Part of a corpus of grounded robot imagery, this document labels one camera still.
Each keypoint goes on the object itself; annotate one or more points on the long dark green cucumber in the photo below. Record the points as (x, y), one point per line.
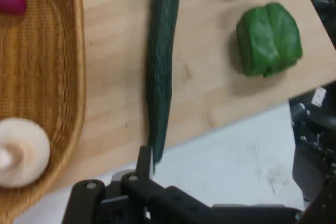
(162, 51)

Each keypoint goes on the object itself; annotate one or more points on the small white tag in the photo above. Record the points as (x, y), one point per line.
(319, 96)

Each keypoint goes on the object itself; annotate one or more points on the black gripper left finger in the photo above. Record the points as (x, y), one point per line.
(141, 182)

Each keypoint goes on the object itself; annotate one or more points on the white mushroom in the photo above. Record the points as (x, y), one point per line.
(23, 150)

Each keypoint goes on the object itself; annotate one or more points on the black equipment base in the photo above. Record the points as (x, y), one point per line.
(312, 140)

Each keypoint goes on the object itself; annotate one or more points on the woven wicker basket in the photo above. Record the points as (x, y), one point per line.
(39, 77)

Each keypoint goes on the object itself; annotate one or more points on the bamboo cutting board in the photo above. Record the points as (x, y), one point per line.
(118, 51)

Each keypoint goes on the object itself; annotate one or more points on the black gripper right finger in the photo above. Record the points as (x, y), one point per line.
(321, 208)

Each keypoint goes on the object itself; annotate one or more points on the green bell pepper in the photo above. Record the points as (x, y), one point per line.
(270, 40)

